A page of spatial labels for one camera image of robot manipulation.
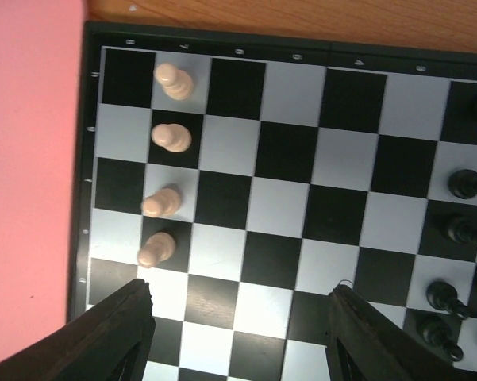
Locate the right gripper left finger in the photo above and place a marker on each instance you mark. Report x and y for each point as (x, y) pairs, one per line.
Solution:
(110, 341)

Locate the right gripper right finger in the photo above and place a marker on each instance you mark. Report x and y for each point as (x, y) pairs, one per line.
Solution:
(365, 345)

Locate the white pawn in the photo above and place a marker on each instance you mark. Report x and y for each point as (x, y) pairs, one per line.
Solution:
(164, 202)
(158, 248)
(176, 83)
(172, 137)

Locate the black chess piece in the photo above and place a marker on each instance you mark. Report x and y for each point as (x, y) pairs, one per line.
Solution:
(436, 333)
(463, 184)
(460, 229)
(443, 296)

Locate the black white chessboard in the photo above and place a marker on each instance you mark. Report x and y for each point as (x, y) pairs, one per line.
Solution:
(312, 164)

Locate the pink plastic tray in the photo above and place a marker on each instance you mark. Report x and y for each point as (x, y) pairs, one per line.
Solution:
(40, 43)

